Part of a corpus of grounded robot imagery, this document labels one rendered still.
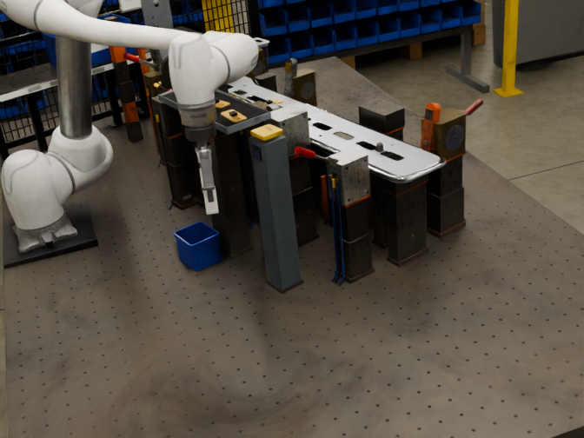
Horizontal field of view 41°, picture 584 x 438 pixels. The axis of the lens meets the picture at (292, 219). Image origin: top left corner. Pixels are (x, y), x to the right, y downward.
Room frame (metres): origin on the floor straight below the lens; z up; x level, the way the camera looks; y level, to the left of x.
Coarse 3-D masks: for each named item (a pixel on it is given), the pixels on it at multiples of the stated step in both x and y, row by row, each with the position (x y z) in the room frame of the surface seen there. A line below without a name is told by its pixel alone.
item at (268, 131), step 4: (268, 124) 1.84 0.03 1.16; (260, 128) 1.83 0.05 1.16; (264, 128) 1.82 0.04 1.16; (268, 128) 1.82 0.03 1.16; (272, 128) 1.82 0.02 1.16; (276, 128) 1.81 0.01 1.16; (252, 132) 1.81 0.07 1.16; (256, 132) 1.80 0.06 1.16; (260, 132) 1.80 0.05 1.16; (264, 132) 1.79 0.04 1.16; (268, 132) 1.79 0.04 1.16; (272, 132) 1.79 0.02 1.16; (276, 132) 1.79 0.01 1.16; (280, 132) 1.80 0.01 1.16; (256, 136) 1.79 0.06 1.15; (260, 136) 1.78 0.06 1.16; (264, 136) 1.77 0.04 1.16; (268, 136) 1.78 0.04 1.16; (272, 136) 1.78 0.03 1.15; (264, 140) 1.77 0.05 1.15
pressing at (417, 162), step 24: (240, 96) 2.49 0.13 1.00; (264, 96) 2.48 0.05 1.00; (288, 96) 2.46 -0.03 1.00; (312, 120) 2.23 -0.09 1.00; (336, 120) 2.21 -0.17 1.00; (312, 144) 2.06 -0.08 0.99; (336, 144) 2.03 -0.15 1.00; (384, 144) 2.00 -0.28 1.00; (408, 144) 1.98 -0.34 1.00; (384, 168) 1.85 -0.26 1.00; (408, 168) 1.83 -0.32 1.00; (432, 168) 1.83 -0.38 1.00
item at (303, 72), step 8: (304, 72) 2.55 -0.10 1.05; (312, 72) 2.54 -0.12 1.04; (296, 80) 2.51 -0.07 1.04; (304, 80) 2.52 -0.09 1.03; (312, 80) 2.54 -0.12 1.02; (296, 88) 2.51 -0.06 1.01; (304, 88) 2.52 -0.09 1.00; (312, 88) 2.54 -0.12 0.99; (296, 96) 2.51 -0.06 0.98; (304, 96) 2.52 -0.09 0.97; (312, 96) 2.54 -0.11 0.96; (312, 104) 2.54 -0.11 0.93
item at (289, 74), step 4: (288, 60) 2.53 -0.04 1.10; (292, 60) 2.52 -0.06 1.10; (288, 64) 2.52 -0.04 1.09; (292, 64) 2.51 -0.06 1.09; (296, 64) 2.52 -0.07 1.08; (288, 68) 2.52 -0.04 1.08; (292, 68) 2.51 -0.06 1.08; (296, 68) 2.52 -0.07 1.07; (288, 72) 2.53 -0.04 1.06; (292, 72) 2.51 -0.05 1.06; (296, 72) 2.52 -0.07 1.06; (288, 76) 2.52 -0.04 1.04; (292, 76) 2.51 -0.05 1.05; (288, 80) 2.52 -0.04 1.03; (292, 80) 2.51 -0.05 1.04; (284, 84) 2.53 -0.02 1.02; (288, 84) 2.52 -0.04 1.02; (292, 84) 2.51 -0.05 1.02; (284, 88) 2.53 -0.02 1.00; (288, 88) 2.52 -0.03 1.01; (292, 88) 2.51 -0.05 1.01; (284, 92) 2.53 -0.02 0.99; (288, 92) 2.51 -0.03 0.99; (292, 92) 2.51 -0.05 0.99
